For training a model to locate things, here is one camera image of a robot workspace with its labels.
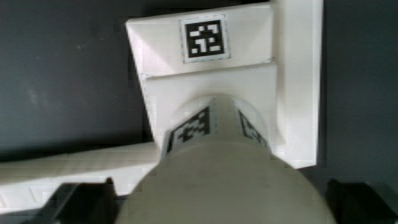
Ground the white lamp bulb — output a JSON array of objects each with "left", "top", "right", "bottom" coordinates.
[{"left": 115, "top": 95, "right": 336, "bottom": 224}]

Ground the white L-shaped fence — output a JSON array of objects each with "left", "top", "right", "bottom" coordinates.
[{"left": 0, "top": 0, "right": 323, "bottom": 215}]

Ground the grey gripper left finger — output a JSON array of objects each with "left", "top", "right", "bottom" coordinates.
[{"left": 33, "top": 178, "right": 117, "bottom": 224}]

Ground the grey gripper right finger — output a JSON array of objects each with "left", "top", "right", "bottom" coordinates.
[{"left": 325, "top": 179, "right": 398, "bottom": 224}]

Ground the white lamp base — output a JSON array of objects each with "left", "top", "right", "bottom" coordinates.
[{"left": 126, "top": 3, "right": 277, "bottom": 142}]

